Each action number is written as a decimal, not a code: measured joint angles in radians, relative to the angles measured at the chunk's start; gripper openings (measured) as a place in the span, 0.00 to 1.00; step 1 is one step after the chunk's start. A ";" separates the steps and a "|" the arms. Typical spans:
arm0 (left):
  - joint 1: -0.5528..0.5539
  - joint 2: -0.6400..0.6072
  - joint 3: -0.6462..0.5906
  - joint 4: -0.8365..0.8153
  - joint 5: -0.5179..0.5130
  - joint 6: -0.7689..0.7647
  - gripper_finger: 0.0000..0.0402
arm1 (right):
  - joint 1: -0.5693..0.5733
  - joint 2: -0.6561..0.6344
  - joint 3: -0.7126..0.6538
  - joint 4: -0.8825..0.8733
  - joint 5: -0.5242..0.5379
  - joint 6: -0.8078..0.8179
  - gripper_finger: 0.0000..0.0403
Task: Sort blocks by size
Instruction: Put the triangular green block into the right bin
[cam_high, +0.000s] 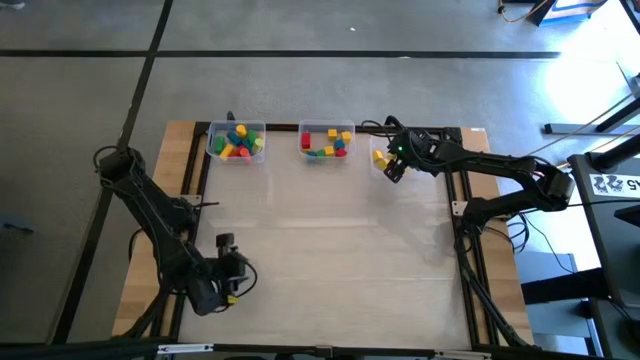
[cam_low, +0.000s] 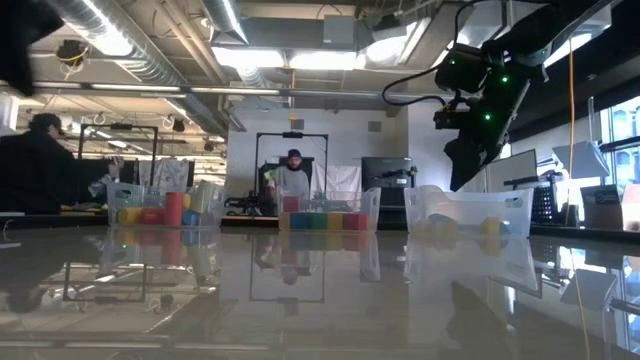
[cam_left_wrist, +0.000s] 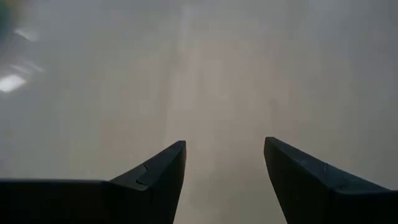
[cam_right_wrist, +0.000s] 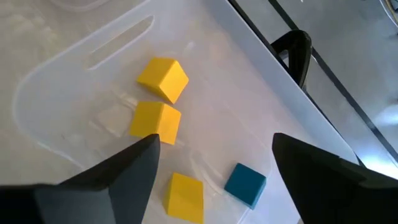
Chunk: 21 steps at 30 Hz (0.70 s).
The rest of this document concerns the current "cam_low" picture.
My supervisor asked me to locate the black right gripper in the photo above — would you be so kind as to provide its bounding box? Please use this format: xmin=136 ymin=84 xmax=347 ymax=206
xmin=432 ymin=69 xmax=531 ymax=193

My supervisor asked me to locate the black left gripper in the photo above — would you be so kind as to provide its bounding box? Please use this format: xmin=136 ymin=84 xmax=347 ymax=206
xmin=0 ymin=0 xmax=66 ymax=97

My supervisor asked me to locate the tall red wooden block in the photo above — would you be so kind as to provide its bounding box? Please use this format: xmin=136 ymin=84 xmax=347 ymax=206
xmin=164 ymin=191 xmax=187 ymax=228

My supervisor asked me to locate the pale green wooden block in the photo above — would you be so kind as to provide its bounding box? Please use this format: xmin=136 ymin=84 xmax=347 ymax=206
xmin=189 ymin=180 xmax=217 ymax=216

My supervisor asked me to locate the clear plastic bin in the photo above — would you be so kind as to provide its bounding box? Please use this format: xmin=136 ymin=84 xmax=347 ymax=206
xmin=403 ymin=184 xmax=535 ymax=238
xmin=276 ymin=185 xmax=382 ymax=234
xmin=105 ymin=179 xmax=225 ymax=229

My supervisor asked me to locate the white board screen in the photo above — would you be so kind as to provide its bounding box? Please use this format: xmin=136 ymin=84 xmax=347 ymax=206
xmin=485 ymin=148 xmax=540 ymax=195

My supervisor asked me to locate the black equipment cabinet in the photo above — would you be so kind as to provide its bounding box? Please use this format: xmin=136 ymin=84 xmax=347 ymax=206
xmin=360 ymin=156 xmax=420 ymax=232

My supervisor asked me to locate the black perforated stand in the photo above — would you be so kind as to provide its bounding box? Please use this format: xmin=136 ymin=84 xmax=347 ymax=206
xmin=530 ymin=169 xmax=569 ymax=225

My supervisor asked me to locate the plain white cloth sheet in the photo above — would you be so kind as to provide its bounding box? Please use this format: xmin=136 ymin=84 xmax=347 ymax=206
xmin=310 ymin=162 xmax=363 ymax=202

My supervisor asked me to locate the white angled panel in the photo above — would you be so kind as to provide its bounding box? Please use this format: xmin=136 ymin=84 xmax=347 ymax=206
xmin=552 ymin=140 xmax=612 ymax=180

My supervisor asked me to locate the person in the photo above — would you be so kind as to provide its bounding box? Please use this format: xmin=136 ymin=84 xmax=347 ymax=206
xmin=263 ymin=148 xmax=312 ymax=201
xmin=0 ymin=113 xmax=125 ymax=216

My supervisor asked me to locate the brown cardboard box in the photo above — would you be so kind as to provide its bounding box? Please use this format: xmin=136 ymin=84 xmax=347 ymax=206
xmin=579 ymin=184 xmax=625 ymax=232

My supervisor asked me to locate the grey ceiling box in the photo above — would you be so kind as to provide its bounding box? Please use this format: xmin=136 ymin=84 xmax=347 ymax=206
xmin=322 ymin=14 xmax=357 ymax=46

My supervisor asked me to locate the black partition panel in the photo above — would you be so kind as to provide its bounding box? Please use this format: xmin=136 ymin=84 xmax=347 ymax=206
xmin=74 ymin=158 xmax=140 ymax=201

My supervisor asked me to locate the black box unit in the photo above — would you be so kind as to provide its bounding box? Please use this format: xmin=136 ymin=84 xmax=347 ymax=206
xmin=257 ymin=156 xmax=316 ymax=217

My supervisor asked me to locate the patterned white cloth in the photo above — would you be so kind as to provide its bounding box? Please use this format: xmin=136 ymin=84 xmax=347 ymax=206
xmin=137 ymin=158 xmax=191 ymax=194

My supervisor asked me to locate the long silver ceiling pipe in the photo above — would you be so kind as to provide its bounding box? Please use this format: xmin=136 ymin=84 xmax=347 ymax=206
xmin=29 ymin=81 xmax=451 ymax=101

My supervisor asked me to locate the bright ceiling light panel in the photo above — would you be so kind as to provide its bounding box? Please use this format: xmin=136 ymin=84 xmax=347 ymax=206
xmin=212 ymin=46 xmax=367 ymax=71

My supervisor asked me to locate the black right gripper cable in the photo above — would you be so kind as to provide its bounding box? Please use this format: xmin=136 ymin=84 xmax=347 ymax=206
xmin=381 ymin=0 xmax=484 ymax=108

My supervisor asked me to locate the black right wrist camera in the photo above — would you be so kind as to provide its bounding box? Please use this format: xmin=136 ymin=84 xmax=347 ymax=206
xmin=434 ymin=42 xmax=491 ymax=95

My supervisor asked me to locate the large metal air duct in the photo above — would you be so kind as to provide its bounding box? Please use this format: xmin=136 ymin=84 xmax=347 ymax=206
xmin=364 ymin=0 xmax=614 ymax=81

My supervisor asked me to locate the black frame rig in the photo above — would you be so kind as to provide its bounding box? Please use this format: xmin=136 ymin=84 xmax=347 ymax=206
xmin=77 ymin=123 xmax=159 ymax=189
xmin=253 ymin=131 xmax=330 ymax=217

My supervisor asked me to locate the smooth silver air duct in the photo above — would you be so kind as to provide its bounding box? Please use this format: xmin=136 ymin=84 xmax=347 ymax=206
xmin=202 ymin=0 xmax=250 ymax=45

